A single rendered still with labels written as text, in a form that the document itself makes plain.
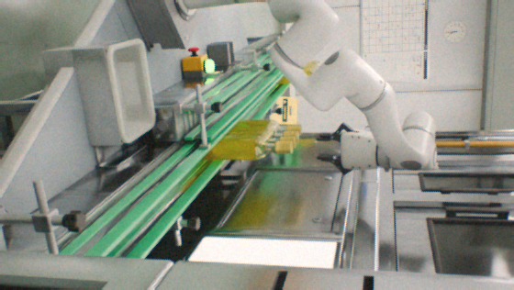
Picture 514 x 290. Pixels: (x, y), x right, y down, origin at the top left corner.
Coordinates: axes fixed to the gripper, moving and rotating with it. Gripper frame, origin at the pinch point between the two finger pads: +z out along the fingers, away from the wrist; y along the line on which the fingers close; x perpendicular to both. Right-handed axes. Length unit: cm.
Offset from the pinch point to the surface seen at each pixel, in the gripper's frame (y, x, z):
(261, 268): 21, 92, -31
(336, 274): 21, 91, -37
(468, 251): -17.5, 12.8, -38.3
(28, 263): 21, 98, -12
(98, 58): 31, 42, 34
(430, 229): -16.8, 6.2, -29.0
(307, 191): -12.9, 1.4, 5.0
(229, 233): -12.6, 31.4, 12.5
